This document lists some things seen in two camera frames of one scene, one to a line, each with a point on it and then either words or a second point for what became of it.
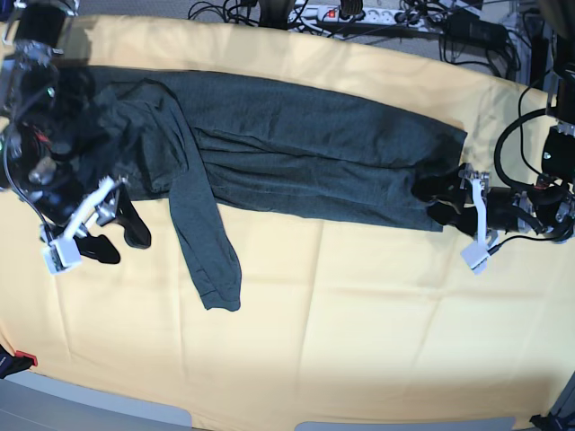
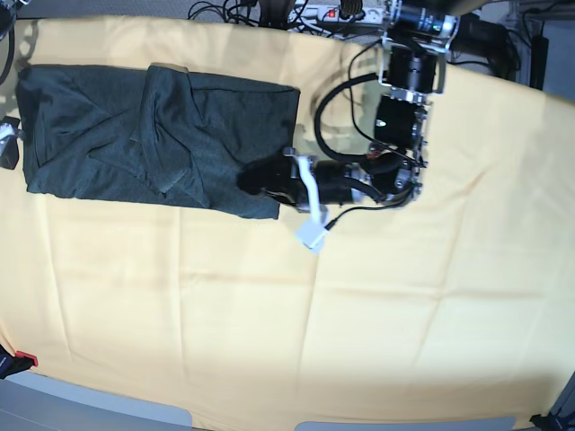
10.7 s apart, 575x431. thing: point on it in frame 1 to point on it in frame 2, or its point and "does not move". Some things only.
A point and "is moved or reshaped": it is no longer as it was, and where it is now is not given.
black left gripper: x=502 y=215 to x=281 y=179
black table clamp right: x=550 y=423 does not move
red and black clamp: x=11 y=365 does not move
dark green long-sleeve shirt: x=229 y=145 is moved or reshaped
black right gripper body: x=118 y=206 to x=9 y=148
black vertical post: x=539 y=48 does not move
